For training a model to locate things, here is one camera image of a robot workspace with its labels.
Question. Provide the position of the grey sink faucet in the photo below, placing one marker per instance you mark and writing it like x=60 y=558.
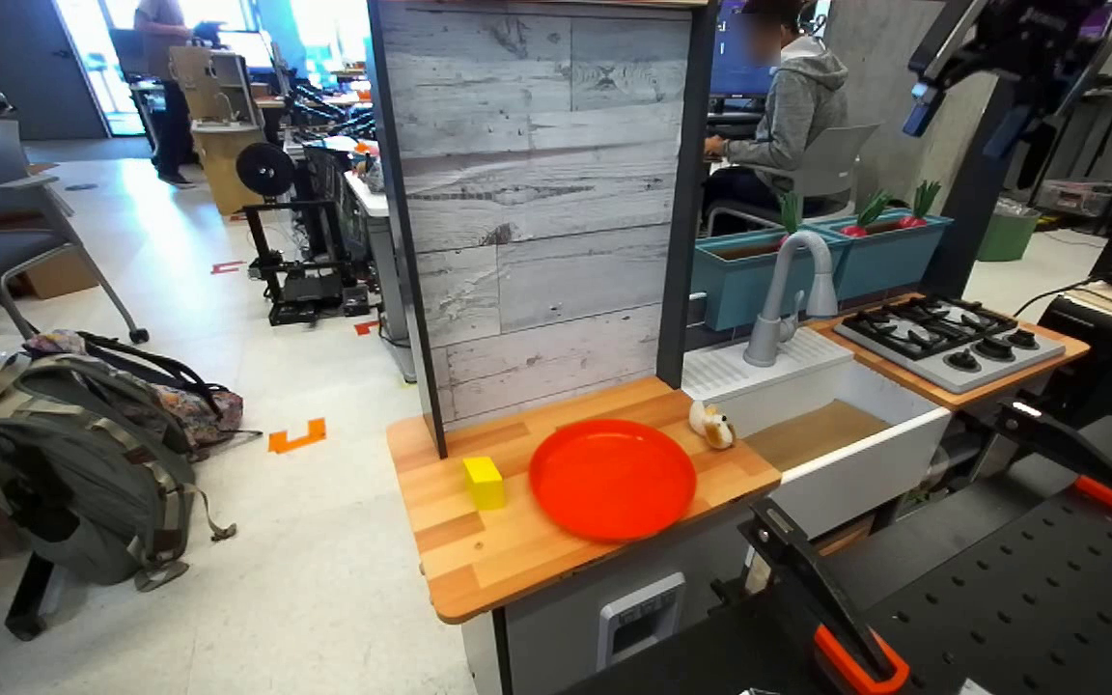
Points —
x=773 y=322

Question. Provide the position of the black kitchen frame post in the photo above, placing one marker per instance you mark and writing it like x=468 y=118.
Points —
x=976 y=193

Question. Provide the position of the grey folding table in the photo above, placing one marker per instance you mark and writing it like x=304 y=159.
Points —
x=2 y=206

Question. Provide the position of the person in grey hoodie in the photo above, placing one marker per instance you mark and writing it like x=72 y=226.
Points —
x=794 y=100

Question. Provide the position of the green toy plants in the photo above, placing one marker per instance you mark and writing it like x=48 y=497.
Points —
x=876 y=214

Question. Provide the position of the black 3D printer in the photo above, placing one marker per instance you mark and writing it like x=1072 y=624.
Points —
x=308 y=244

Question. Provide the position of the orange floor bracket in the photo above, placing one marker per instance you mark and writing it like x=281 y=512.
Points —
x=298 y=436

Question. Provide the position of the white orange plush toy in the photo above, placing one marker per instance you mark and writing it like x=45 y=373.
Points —
x=712 y=426

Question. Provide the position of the red round plate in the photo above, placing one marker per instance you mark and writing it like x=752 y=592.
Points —
x=612 y=479

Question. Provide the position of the cardboard box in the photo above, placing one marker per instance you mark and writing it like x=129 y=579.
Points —
x=56 y=273

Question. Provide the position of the blue planter box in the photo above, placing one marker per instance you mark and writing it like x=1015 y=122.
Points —
x=735 y=273

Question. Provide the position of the yellow block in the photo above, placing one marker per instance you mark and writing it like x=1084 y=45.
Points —
x=484 y=484

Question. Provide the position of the grey green backpack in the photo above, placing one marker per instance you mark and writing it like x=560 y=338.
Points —
x=79 y=463

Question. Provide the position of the grey kitchen cabinet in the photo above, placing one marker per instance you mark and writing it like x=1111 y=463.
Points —
x=559 y=632

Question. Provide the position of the light wooden cabinet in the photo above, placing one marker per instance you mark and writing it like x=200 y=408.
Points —
x=222 y=118

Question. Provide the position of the white toy sink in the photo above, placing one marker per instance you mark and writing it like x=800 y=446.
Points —
x=869 y=474

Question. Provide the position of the wooden stove counter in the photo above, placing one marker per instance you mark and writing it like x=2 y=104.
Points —
x=966 y=391

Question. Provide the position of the grey toy stove top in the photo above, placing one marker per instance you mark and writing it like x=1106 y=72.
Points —
x=954 y=345

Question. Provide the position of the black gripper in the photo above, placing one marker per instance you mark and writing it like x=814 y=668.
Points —
x=1043 y=35

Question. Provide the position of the wooden kitchen countertop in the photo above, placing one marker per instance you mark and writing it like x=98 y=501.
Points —
x=480 y=561

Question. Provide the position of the grey wood backsplash panel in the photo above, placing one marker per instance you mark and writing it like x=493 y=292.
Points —
x=541 y=193

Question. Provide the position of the green bin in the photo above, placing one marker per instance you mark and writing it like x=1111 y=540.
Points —
x=1004 y=232

